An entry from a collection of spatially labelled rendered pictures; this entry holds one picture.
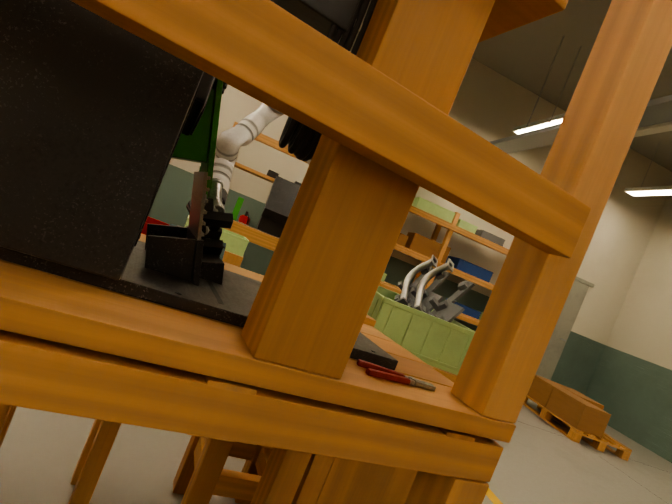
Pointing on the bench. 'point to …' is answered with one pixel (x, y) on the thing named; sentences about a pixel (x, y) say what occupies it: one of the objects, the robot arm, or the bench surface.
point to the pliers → (392, 375)
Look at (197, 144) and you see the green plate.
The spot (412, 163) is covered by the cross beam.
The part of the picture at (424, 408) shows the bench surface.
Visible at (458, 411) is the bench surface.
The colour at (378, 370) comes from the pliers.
